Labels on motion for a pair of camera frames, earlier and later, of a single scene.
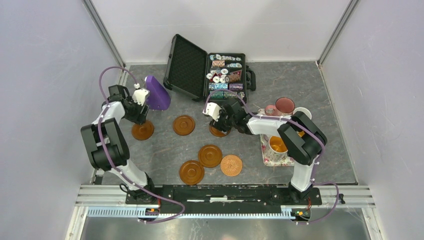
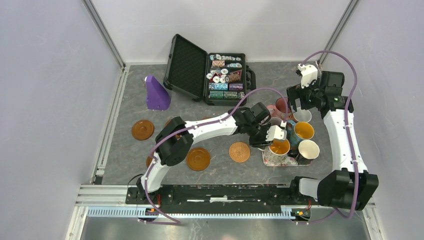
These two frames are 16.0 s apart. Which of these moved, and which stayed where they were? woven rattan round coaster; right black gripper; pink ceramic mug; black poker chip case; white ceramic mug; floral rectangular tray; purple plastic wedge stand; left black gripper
Moved: woven rattan round coaster; left black gripper; right black gripper
Stayed: pink ceramic mug; black poker chip case; purple plastic wedge stand; white ceramic mug; floral rectangular tray
